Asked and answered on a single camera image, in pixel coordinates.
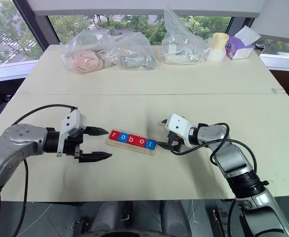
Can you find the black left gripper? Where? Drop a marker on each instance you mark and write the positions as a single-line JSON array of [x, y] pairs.
[[72, 145]]

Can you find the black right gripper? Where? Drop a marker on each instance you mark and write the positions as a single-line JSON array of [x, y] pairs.
[[175, 142]]

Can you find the blue letter tile t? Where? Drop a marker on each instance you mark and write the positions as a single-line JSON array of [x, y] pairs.
[[150, 144]]

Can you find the red letter tile r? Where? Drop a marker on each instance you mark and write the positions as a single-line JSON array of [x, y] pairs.
[[114, 135]]

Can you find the red letter tile o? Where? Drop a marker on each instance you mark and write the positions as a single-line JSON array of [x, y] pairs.
[[141, 142]]

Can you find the wooden letter tray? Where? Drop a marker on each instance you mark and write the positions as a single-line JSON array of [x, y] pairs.
[[123, 145]]

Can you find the blue letter tile o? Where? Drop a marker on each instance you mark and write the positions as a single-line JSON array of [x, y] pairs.
[[123, 137]]

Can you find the red letter tile b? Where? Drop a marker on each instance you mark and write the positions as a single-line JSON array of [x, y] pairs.
[[132, 140]]

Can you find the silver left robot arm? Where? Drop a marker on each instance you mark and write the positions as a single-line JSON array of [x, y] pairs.
[[15, 145]]

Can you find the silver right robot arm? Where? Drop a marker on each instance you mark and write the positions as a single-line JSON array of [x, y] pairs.
[[233, 158]]

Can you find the grey rounded leg shape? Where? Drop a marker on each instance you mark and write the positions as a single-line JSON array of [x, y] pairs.
[[175, 219], [108, 217]]

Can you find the plastic bag with grey parts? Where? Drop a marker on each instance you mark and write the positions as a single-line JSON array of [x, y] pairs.
[[136, 60]]

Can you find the plastic bag with pink cloth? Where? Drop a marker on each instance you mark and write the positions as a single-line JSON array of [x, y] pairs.
[[85, 60]]

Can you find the black rounded shape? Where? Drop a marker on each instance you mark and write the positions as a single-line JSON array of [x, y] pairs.
[[127, 233]]

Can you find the cream plastic cup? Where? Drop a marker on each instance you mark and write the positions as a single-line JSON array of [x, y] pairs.
[[220, 41]]

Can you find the purple tissue box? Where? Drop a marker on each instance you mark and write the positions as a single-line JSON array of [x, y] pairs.
[[239, 49]]

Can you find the small dark jar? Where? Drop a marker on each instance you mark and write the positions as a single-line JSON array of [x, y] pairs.
[[259, 47]]

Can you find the dark window mullion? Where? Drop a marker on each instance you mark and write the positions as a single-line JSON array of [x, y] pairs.
[[36, 29], [234, 26]]

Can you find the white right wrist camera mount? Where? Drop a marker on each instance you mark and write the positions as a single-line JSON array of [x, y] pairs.
[[178, 126]]

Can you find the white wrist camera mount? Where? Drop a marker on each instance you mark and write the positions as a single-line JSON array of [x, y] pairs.
[[178, 126], [71, 121]]

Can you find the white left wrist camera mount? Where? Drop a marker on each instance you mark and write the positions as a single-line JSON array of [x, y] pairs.
[[71, 121]]

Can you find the black metal bracket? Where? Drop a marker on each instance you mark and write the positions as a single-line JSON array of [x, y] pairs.
[[81, 224], [220, 219]]

